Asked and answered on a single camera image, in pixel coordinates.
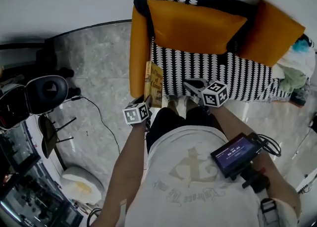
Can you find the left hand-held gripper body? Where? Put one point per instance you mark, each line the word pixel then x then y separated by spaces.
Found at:
pixel 135 114

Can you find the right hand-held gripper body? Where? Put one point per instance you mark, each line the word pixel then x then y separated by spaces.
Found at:
pixel 214 95

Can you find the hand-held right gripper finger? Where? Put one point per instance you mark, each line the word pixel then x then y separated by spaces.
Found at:
pixel 196 92
pixel 198 81

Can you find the yellow hardcover book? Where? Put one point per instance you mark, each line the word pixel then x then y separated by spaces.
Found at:
pixel 156 80

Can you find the orange sofa with black back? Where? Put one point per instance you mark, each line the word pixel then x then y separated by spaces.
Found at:
pixel 138 48

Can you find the person's right forearm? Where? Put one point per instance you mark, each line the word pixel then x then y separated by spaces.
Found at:
pixel 235 127

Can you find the person's left forearm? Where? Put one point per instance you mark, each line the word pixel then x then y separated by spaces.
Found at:
pixel 128 159

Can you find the person's right shoe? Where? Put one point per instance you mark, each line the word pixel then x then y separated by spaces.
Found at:
pixel 192 102

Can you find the person's shoe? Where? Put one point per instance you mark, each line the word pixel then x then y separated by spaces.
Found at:
pixel 192 102
pixel 174 103

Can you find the black and white striped blanket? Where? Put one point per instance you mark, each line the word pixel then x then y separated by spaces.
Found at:
pixel 198 67

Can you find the person's left shoe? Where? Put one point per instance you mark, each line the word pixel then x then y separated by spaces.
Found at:
pixel 174 103

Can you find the person's black shorts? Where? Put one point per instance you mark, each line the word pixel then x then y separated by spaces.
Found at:
pixel 168 127

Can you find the large orange cushion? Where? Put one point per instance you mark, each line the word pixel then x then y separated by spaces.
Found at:
pixel 193 28

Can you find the black screen device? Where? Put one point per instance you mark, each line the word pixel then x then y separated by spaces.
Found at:
pixel 232 154

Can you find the pale green cloth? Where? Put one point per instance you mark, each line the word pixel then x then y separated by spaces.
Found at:
pixel 293 80

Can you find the small orange cushion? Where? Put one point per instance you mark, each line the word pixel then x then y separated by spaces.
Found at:
pixel 272 35

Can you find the white flower-shaped floor cushion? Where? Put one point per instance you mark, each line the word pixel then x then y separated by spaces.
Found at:
pixel 81 179

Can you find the pile of clothes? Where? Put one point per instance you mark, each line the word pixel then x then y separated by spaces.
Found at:
pixel 297 60

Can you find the black chair with thin legs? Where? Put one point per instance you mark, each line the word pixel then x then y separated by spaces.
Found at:
pixel 47 134

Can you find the person's white printed t-shirt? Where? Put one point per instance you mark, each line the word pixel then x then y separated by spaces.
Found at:
pixel 185 196

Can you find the blue fluffy item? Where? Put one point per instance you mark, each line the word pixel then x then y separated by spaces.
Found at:
pixel 301 45

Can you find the black backpack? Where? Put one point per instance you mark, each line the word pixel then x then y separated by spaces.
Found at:
pixel 12 107

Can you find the black harness buckle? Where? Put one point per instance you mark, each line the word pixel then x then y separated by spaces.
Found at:
pixel 267 208

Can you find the black framed glass window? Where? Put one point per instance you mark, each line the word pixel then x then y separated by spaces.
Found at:
pixel 24 184

